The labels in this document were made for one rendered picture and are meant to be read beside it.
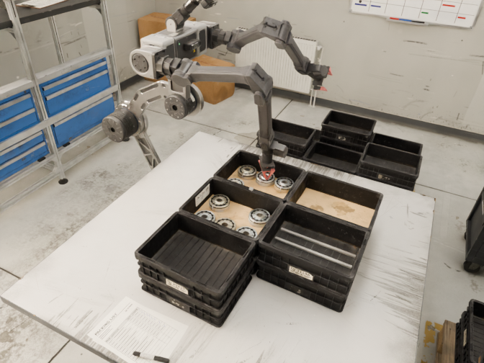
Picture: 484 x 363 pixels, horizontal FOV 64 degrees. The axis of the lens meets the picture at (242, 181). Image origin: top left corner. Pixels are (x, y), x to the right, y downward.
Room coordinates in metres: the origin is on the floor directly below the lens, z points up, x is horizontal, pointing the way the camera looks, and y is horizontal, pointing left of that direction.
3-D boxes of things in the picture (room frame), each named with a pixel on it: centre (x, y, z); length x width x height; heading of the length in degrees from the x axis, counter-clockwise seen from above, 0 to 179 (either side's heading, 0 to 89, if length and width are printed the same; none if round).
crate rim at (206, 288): (1.08, 0.17, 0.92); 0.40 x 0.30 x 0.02; 64
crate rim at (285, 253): (1.17, -0.32, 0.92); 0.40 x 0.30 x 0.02; 64
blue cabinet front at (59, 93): (3.03, 1.40, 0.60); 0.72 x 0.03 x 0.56; 156
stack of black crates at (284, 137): (2.68, -0.33, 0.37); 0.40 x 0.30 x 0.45; 66
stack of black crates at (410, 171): (2.35, -1.07, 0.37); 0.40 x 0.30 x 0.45; 66
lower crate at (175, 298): (1.08, 0.17, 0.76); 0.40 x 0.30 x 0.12; 64
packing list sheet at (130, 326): (0.83, 0.38, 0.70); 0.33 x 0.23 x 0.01; 66
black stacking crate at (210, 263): (1.08, 0.17, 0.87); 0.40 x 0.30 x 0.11; 64
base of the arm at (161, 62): (1.68, 0.36, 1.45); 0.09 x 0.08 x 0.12; 156
